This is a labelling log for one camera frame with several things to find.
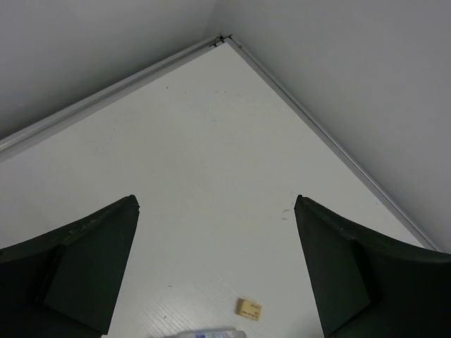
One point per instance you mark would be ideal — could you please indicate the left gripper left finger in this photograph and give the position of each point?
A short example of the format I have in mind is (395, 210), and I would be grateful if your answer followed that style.
(66, 282)

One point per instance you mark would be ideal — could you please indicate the clear blue glue bottle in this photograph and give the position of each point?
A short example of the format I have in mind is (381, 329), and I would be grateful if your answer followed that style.
(224, 332)

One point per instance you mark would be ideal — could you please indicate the right aluminium frame rail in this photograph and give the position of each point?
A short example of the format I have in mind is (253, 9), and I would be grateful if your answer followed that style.
(289, 98)

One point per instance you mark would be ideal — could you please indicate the back aluminium frame rail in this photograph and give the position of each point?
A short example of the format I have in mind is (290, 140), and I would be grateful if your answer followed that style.
(43, 129)

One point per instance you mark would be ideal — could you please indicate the small yellow eraser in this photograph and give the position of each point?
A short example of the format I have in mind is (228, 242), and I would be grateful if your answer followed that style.
(248, 309)

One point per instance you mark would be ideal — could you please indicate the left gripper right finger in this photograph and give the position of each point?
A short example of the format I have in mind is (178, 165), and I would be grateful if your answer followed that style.
(367, 284)

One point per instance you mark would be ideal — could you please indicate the aluminium frame rail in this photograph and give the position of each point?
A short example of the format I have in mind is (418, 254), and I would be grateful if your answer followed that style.
(43, 129)
(289, 98)

